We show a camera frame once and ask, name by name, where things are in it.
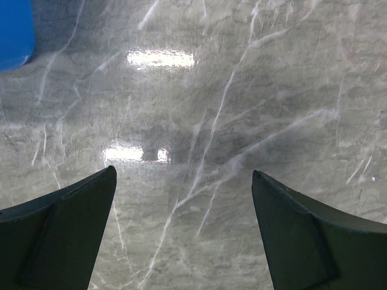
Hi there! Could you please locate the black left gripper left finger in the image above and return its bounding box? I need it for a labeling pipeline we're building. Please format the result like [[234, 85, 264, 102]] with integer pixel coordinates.
[[1, 166, 117, 289]]

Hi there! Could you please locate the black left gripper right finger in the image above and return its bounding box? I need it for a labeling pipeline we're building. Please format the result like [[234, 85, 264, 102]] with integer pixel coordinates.
[[252, 170, 386, 289]]

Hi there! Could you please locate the blue plastic bin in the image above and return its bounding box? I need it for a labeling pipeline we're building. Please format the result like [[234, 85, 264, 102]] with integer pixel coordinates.
[[1, 0, 35, 72]]

